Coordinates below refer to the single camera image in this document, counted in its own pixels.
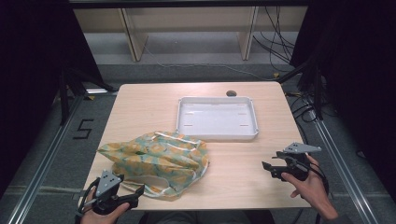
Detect person's right hand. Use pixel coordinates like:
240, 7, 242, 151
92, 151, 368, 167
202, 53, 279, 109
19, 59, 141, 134
281, 154, 339, 221

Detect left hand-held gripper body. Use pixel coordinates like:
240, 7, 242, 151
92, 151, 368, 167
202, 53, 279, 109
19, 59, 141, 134
92, 169, 133, 217

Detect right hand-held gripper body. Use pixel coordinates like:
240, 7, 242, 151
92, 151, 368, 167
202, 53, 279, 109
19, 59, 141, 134
270, 142, 322, 182

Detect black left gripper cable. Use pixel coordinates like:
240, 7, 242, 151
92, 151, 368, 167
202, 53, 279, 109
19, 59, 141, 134
75, 177, 101, 217

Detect black floor cables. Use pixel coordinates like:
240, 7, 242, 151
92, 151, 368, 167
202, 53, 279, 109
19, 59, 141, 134
285, 89, 326, 125

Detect person's left hand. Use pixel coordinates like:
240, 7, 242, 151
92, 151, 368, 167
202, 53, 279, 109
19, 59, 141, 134
79, 186, 131, 224

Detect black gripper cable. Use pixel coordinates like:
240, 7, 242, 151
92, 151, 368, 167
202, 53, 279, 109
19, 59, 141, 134
307, 161, 331, 224
75, 177, 101, 217

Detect white plastic tray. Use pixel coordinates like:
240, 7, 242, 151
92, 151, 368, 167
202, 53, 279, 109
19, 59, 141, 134
176, 96, 260, 143

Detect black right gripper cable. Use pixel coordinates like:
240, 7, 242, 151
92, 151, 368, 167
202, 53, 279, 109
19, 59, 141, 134
307, 161, 331, 224

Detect aluminium floor rail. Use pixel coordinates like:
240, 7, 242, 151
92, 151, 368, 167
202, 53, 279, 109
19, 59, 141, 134
306, 110, 380, 224
6, 92, 86, 224

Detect black metal stand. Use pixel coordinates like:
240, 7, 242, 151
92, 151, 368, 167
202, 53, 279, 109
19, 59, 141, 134
276, 58, 325, 121
58, 65, 119, 126

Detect hanging black cables bundle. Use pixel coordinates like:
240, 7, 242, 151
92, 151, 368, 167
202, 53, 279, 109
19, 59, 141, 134
252, 6, 296, 73

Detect lemon print fabric bag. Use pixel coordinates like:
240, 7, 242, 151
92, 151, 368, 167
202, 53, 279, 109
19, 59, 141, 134
96, 130, 210, 202

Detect black tape floor mark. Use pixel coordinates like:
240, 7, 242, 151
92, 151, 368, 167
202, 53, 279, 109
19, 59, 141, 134
72, 119, 94, 140

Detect black curtain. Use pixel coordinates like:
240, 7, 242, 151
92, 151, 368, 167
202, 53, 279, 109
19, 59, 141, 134
0, 0, 105, 200
289, 0, 396, 200

